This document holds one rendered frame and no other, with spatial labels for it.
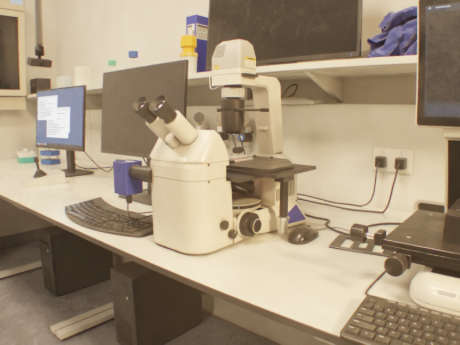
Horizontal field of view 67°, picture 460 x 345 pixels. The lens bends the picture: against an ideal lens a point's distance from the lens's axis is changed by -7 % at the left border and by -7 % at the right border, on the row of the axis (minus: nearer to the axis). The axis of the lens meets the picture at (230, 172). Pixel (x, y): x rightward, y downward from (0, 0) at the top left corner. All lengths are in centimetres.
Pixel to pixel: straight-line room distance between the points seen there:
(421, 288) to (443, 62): 45
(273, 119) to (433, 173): 59
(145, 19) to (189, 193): 183
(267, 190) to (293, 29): 65
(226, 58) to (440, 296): 77
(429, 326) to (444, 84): 48
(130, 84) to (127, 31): 120
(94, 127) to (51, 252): 94
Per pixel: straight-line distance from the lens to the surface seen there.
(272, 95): 118
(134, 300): 172
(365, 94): 160
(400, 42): 124
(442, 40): 87
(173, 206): 92
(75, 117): 213
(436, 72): 87
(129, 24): 270
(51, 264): 243
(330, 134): 151
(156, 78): 141
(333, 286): 79
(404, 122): 141
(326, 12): 143
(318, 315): 68
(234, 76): 104
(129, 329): 183
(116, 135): 161
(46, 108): 242
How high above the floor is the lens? 109
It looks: 9 degrees down
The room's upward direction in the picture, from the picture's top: straight up
